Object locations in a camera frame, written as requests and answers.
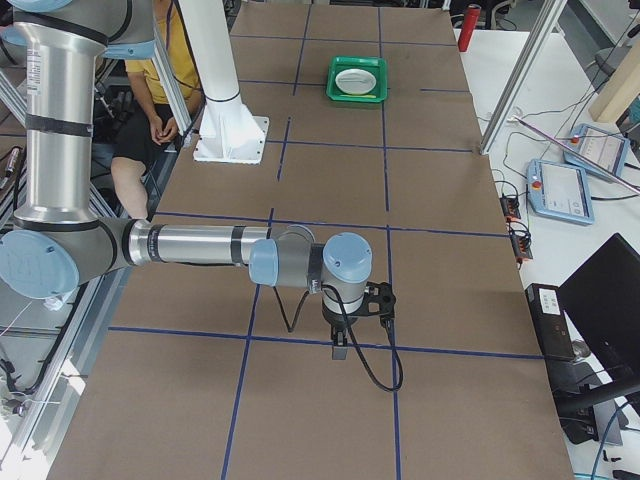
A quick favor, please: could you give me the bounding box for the orange black adapter upper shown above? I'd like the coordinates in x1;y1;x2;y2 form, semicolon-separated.
499;195;521;221

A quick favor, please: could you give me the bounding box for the person in yellow shirt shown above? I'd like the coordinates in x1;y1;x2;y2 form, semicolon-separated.
111;1;202;219

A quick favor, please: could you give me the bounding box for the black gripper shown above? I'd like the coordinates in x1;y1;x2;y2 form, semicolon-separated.
322;305;358;360

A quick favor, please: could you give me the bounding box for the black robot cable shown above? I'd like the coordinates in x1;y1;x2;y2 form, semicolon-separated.
272;282;404;393

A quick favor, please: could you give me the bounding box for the orange black adapter lower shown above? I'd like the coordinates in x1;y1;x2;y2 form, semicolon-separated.
511;235;533;263

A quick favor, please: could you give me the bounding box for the red cylinder bottle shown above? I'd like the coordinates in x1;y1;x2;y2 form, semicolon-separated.
457;4;481;52

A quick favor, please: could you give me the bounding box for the orange black adapter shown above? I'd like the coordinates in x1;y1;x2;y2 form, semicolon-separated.
511;235;533;263
499;195;521;221

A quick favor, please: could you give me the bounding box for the green plastic tray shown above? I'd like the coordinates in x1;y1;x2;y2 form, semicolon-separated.
326;56;388;103

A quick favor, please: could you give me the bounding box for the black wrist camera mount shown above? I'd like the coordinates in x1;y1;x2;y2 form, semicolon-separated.
362;282;396;321

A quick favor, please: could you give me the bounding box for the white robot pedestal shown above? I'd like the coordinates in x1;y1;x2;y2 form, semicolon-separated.
179;0;269;165

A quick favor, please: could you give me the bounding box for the wooden block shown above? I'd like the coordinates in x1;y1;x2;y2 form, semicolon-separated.
589;41;640;123

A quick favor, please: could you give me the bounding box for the blue teach pendant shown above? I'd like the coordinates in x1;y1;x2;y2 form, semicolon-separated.
568;123;630;177
526;159;595;225

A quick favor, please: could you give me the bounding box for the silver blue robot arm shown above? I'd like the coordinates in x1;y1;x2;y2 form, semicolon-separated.
1;1;373;359

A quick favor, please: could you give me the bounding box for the black monitor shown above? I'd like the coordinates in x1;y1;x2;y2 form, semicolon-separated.
559;233;639;379

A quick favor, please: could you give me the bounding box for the white round plate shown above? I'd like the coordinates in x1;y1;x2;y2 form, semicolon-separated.
334;68;377;95

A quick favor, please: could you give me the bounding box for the brown paper table cover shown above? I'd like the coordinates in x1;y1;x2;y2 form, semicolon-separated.
50;2;572;479

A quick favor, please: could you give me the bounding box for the far blue teach pendant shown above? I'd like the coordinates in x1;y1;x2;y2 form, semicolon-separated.
568;123;630;177

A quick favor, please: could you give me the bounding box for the aluminium frame post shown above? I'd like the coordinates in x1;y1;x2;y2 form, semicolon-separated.
479;0;567;155

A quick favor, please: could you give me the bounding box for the near blue teach pendant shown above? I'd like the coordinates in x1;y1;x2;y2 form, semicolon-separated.
526;159;595;225

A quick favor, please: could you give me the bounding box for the black desktop box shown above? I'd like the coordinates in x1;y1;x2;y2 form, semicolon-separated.
525;283;574;362

